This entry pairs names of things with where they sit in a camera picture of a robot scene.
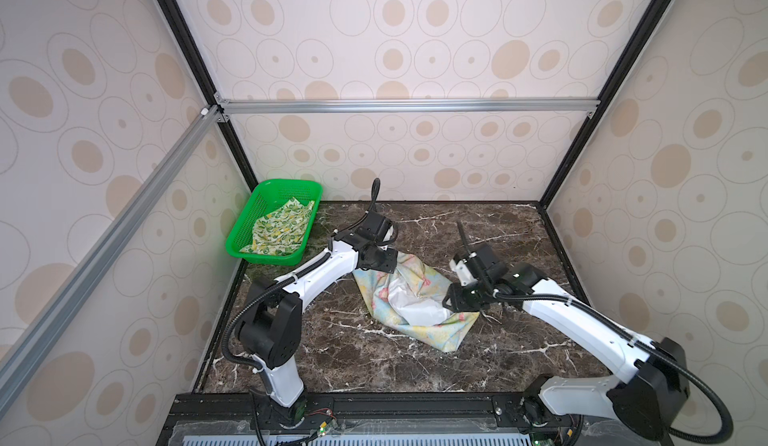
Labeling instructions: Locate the pastel floral skirt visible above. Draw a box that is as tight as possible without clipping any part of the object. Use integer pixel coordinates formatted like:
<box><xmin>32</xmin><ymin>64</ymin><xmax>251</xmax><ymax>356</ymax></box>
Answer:
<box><xmin>353</xmin><ymin>252</ymin><xmax>479</xmax><ymax>353</ymax></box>

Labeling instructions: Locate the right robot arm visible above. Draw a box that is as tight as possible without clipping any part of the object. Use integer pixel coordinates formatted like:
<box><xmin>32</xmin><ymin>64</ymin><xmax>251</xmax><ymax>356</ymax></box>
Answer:
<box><xmin>443</xmin><ymin>244</ymin><xmax>690</xmax><ymax>445</ymax></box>

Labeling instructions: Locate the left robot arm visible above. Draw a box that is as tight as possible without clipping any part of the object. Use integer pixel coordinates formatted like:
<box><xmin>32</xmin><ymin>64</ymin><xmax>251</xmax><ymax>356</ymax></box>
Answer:
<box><xmin>221</xmin><ymin>209</ymin><xmax>399</xmax><ymax>409</ymax></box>

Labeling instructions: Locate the green yellow patterned skirt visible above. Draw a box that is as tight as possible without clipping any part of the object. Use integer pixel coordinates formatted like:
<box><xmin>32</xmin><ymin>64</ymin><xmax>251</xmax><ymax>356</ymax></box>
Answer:
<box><xmin>240</xmin><ymin>197</ymin><xmax>315</xmax><ymax>256</ymax></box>

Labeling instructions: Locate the green plastic basket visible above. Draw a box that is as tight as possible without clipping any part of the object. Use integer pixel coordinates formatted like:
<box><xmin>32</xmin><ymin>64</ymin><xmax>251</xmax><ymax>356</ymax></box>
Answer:
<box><xmin>226</xmin><ymin>179</ymin><xmax>323</xmax><ymax>266</ymax></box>

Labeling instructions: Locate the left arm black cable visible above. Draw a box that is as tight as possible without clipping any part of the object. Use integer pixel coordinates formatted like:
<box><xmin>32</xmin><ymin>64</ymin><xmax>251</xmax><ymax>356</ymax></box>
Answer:
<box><xmin>220</xmin><ymin>177</ymin><xmax>400</xmax><ymax>370</ymax></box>

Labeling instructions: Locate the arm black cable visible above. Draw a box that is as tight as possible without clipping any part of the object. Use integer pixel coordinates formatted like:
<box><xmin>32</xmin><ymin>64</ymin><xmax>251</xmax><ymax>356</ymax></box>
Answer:
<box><xmin>220</xmin><ymin>177</ymin><xmax>400</xmax><ymax>370</ymax></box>
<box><xmin>455</xmin><ymin>220</ymin><xmax>734</xmax><ymax>446</ymax></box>

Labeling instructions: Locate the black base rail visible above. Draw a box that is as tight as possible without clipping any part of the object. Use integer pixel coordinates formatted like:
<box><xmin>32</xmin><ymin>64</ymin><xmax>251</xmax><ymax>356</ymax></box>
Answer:
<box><xmin>155</xmin><ymin>390</ymin><xmax>676</xmax><ymax>446</ymax></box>

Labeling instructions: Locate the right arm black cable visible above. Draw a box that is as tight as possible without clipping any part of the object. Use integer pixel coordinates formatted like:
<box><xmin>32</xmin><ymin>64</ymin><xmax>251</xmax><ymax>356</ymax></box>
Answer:
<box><xmin>455</xmin><ymin>220</ymin><xmax>734</xmax><ymax>446</ymax></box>

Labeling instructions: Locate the horizontal aluminium rail back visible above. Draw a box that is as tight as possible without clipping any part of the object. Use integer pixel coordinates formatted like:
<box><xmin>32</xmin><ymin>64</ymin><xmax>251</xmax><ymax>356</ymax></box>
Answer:
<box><xmin>220</xmin><ymin>98</ymin><xmax>600</xmax><ymax>115</ymax></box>

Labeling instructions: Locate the left black frame post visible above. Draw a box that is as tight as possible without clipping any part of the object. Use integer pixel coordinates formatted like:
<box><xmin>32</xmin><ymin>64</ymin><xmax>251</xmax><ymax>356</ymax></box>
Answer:
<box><xmin>156</xmin><ymin>0</ymin><xmax>259</xmax><ymax>191</ymax></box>

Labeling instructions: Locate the black frame post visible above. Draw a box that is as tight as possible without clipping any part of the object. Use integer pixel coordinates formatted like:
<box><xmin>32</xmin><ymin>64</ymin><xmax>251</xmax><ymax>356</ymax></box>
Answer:
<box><xmin>156</xmin><ymin>0</ymin><xmax>259</xmax><ymax>191</ymax></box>
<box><xmin>539</xmin><ymin>0</ymin><xmax>674</xmax><ymax>211</ymax></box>

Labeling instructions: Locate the right black frame post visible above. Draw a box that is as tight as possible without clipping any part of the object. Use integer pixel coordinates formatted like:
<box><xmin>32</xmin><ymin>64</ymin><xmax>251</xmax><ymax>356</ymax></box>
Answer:
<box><xmin>539</xmin><ymin>0</ymin><xmax>674</xmax><ymax>211</ymax></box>

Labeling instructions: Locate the diagonal aluminium rail left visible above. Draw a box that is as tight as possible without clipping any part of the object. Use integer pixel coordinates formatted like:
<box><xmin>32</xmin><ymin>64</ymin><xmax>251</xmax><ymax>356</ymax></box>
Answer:
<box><xmin>1</xmin><ymin>104</ymin><xmax>222</xmax><ymax>415</ymax></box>

